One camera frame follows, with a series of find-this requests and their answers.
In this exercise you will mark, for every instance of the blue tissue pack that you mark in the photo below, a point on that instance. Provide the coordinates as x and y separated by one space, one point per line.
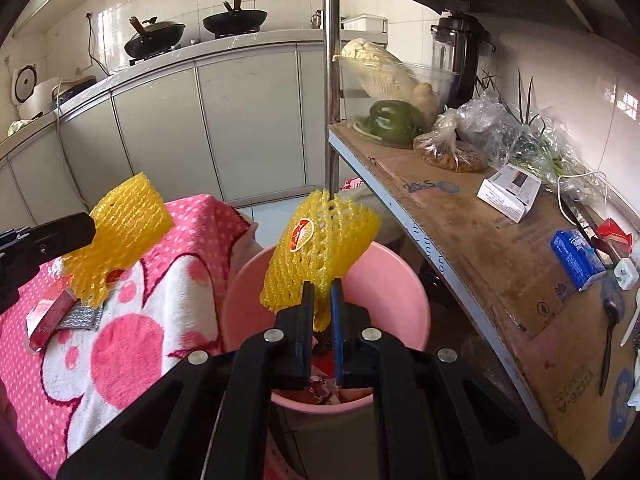
578 258

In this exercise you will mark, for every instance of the black wok with handle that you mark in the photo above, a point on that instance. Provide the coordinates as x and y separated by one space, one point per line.
235 20

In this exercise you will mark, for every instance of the silver scouring cloth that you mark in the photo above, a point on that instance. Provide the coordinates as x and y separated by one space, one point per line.
81 317

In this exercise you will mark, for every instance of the red packet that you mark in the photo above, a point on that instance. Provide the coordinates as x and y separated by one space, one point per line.
610 232

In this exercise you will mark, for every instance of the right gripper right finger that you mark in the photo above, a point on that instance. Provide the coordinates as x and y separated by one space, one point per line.
352 366

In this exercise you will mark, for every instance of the black spoon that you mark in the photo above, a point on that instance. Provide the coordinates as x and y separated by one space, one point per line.
613 317

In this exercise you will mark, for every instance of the grey kitchen cabinets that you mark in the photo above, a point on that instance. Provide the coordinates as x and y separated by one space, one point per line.
244 126

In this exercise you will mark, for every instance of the small white box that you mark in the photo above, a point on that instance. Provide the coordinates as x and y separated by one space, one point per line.
511 190

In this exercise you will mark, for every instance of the pink plastic basin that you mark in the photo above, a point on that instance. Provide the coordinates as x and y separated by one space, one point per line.
380 281

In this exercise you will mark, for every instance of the bag of brown nuts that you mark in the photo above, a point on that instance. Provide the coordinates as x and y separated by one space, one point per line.
442 149

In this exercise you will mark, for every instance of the green bell pepper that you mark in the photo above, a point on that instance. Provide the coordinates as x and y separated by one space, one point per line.
395 122

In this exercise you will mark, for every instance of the metal shelf rack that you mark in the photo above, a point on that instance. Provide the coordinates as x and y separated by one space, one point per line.
572 39

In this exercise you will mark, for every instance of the potato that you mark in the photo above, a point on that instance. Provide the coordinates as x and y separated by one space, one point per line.
425 99

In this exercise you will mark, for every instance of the clear glass bowl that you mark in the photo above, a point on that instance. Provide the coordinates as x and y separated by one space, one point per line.
357 103

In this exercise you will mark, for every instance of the yellow foam fruit net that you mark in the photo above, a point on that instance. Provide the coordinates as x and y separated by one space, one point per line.
129 220

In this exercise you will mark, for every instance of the yellow foam net with sticker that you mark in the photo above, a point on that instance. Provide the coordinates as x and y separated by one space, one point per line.
324 238

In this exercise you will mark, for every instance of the clear bag with scallions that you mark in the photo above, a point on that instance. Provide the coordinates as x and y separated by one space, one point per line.
531 139

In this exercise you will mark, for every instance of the red toothpaste box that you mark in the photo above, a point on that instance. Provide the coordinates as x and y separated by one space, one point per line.
48 312

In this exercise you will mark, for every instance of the black wok with lid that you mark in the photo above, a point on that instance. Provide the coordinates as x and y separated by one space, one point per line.
152 37

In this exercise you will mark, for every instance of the napa cabbage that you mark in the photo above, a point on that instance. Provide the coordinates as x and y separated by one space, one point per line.
380 73

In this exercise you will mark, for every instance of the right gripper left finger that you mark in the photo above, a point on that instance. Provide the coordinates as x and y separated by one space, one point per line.
292 363

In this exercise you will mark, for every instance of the white rice cooker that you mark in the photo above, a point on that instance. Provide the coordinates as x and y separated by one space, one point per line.
31 94

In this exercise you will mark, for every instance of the black blender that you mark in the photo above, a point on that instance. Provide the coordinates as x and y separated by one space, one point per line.
461 45

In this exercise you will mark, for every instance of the pink polka dot towel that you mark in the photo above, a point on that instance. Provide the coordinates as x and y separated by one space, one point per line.
165 306

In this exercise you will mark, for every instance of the white power adapter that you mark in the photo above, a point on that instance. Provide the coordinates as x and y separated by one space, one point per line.
626 274

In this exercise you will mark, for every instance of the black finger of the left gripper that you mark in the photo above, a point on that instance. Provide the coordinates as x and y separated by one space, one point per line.
35 245

